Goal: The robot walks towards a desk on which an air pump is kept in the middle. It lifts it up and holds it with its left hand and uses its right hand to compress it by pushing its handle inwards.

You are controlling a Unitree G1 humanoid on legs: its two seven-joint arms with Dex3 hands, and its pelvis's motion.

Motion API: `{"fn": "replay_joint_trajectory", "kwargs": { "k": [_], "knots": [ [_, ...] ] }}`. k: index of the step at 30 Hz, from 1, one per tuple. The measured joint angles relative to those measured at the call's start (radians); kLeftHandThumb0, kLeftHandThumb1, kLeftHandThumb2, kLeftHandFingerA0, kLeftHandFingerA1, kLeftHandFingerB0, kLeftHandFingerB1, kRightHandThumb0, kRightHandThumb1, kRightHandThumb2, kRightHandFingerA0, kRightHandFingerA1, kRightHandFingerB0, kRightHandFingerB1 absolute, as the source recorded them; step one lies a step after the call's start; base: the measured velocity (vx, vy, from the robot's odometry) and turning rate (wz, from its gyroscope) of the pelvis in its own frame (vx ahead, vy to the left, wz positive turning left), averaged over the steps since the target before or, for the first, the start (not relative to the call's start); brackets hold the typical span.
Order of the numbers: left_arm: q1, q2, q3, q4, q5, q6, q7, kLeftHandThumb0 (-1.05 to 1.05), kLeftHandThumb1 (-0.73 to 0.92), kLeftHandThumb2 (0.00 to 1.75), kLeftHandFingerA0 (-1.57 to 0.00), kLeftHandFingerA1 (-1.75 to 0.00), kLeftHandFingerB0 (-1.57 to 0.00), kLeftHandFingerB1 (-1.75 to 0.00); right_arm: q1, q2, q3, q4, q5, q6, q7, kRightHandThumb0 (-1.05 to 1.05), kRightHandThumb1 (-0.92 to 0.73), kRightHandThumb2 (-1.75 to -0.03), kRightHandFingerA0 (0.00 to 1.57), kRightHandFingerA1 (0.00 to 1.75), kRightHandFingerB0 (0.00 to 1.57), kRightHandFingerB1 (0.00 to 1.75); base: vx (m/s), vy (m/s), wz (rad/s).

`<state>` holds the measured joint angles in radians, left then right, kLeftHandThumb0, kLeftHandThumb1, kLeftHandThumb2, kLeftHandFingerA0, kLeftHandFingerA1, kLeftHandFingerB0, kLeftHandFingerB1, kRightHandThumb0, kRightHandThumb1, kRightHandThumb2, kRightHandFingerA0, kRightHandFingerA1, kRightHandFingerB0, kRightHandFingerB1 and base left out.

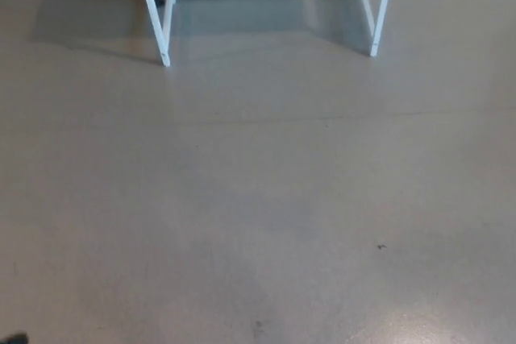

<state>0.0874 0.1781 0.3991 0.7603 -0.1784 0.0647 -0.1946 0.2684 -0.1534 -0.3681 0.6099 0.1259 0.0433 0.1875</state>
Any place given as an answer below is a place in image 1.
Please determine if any white desk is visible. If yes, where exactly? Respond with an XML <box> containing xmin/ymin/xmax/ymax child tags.
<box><xmin>134</xmin><ymin>0</ymin><xmax>398</xmax><ymax>68</ymax></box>

